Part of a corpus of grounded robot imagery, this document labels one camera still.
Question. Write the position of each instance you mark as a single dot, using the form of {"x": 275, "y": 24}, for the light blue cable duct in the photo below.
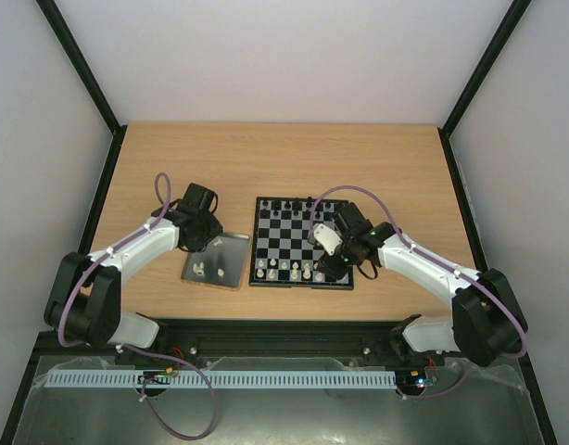
{"x": 223, "y": 379}

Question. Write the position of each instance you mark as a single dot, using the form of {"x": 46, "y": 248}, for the dark cork-edged tray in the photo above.
{"x": 201, "y": 267}

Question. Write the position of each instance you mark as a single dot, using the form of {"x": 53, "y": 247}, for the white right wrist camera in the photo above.
{"x": 326, "y": 237}

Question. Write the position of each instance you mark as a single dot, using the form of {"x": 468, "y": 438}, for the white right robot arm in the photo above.
{"x": 485, "y": 320}

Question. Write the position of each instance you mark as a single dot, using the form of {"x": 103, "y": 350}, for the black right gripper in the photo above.
{"x": 337, "y": 260}

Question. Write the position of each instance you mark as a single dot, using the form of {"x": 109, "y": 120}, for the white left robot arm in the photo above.
{"x": 85, "y": 301}

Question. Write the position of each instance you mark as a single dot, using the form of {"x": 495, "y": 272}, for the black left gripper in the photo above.
{"x": 216, "y": 229}

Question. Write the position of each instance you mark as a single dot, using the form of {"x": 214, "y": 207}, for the black white chess board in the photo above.
{"x": 281, "y": 232}

